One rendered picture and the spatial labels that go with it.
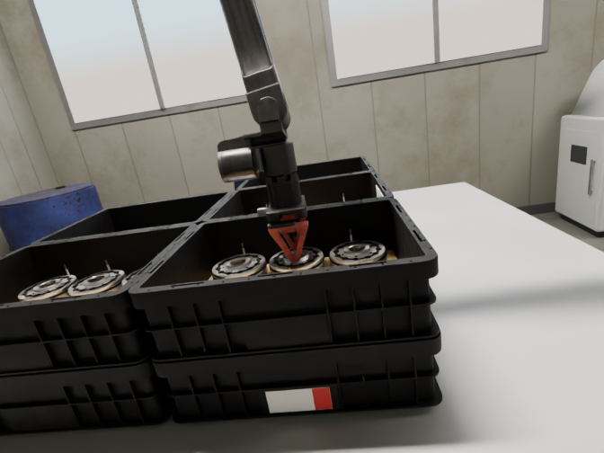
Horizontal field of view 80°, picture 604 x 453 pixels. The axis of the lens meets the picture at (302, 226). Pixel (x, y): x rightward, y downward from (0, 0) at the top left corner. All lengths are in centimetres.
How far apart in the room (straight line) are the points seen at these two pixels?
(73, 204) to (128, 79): 113
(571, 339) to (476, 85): 261
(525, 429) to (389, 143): 261
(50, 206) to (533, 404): 247
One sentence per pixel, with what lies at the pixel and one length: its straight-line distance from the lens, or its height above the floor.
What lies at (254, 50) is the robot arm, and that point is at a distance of 65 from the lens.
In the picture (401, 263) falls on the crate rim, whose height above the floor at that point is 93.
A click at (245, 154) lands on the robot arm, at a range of 61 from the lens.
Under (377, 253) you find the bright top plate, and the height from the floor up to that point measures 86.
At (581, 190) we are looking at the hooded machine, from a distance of 315.
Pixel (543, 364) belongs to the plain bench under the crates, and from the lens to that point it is 69.
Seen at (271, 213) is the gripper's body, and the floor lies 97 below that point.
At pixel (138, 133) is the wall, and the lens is 328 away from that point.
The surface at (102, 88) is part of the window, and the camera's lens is 336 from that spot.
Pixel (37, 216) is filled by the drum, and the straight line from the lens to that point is 262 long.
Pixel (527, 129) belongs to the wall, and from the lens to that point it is 338.
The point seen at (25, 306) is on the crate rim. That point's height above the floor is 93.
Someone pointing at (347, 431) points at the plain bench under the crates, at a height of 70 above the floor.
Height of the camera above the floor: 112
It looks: 18 degrees down
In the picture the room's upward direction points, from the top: 9 degrees counter-clockwise
